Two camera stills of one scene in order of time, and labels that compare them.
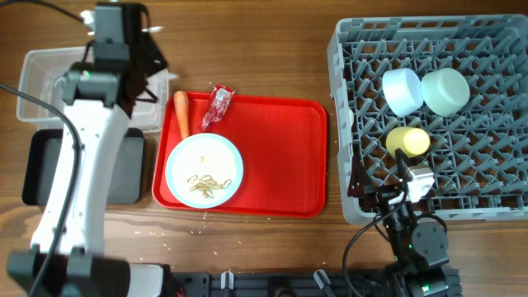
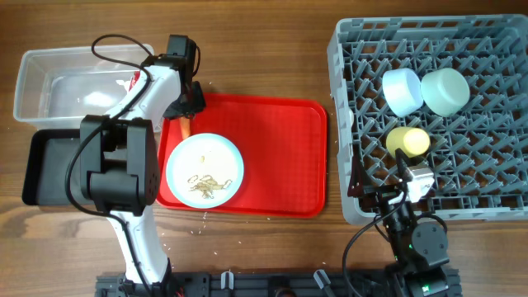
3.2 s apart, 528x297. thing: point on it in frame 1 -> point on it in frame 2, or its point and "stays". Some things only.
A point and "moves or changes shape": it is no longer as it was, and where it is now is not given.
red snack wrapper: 219,102 moves or changes shape
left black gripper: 159,63 -> 199,105
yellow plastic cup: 411,141 stays
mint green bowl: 445,91 stays
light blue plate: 204,170 stays
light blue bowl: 403,91 stays
